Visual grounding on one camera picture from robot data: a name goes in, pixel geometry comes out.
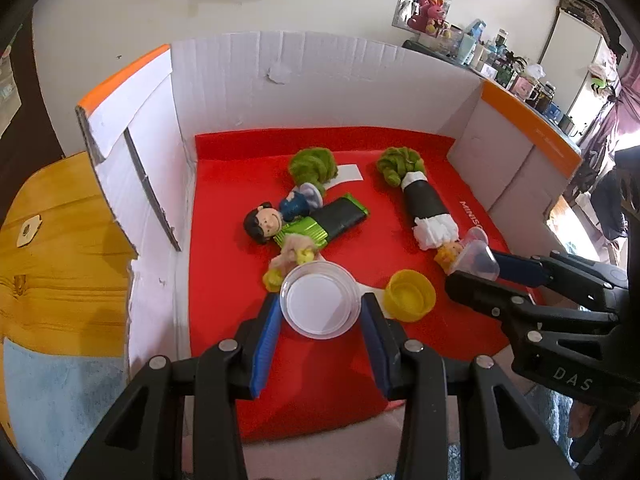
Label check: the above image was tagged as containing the clear plastic cup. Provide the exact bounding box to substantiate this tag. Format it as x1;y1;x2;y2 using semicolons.
448;239;501;283

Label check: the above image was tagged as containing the small flat wooden piece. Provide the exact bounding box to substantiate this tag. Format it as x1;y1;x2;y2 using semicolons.
15;215;43;248

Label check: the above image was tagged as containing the white cabinet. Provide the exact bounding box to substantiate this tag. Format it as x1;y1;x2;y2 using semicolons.
540;10;603;111

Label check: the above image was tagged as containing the person's right hand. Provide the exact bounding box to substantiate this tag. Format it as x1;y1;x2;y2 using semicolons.
569;402;598;453

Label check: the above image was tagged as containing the pink dragon plush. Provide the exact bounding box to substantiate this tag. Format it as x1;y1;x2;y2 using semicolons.
407;0;448;36

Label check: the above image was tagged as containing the pink curtain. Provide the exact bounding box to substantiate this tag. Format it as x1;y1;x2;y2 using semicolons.
575;55;640;186

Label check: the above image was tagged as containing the dark brown door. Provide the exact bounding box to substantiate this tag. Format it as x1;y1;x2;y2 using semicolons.
0;20;66;231

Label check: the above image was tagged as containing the dark patterned bag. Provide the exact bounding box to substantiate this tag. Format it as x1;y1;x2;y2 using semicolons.
559;0;626;56

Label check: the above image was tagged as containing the light blue fluffy towel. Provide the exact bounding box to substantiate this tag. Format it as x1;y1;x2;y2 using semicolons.
0;337;576;480

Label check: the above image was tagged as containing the green and black packet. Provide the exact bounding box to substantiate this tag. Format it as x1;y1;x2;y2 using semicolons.
272;195;371;251

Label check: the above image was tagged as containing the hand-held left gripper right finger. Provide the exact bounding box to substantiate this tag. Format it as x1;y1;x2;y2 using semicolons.
361;292;581;480

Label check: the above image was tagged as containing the dark cloth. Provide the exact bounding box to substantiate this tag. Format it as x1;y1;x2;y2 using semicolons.
595;147;640;256

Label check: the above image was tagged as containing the orange cardboard box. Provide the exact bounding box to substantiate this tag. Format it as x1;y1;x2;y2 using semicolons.
75;30;583;480

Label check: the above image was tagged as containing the blonde girl figurine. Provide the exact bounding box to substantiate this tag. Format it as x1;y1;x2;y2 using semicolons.
433;240;468;275

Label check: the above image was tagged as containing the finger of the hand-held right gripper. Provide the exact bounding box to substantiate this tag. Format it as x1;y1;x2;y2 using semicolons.
445;270;621;341
492;250;631;311

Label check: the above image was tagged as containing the black-haired boy figurine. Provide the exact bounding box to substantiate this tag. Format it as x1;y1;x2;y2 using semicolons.
243;183;326;247

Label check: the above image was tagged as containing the green hanging plush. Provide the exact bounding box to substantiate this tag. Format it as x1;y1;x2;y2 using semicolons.
587;62;623;96

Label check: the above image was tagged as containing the yellow plastic cap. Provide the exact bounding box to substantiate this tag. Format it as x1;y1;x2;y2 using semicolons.
384;269;437;323

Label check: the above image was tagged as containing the clear round lid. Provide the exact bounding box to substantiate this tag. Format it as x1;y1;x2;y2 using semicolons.
279;261;362;340

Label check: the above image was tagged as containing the small beige yellow figurine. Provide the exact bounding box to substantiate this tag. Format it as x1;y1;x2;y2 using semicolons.
263;234;321;292

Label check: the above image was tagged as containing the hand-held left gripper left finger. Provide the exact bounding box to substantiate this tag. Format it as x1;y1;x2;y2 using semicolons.
65;292;283;480

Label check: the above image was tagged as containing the green fuzzy toy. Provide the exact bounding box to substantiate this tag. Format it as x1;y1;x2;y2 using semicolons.
287;147;341;196
376;146;427;188

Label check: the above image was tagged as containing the red bag with white print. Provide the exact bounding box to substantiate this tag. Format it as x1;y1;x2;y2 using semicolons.
190;125;546;443

